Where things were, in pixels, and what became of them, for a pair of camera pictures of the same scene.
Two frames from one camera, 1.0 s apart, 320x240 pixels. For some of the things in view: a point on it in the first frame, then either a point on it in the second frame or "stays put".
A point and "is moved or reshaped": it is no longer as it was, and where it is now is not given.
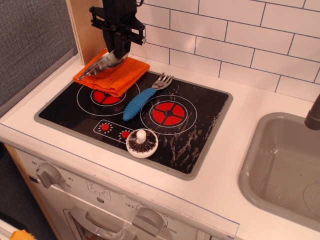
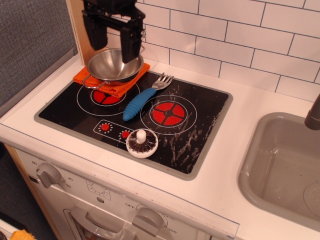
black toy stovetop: [184, 115] stays put
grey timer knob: [48, 174] stays put
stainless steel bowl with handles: [104, 66] is moved or reshaped
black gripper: [119, 25] → [97, 13]
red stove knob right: [125, 134] stays put
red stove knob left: [105, 127] stays put
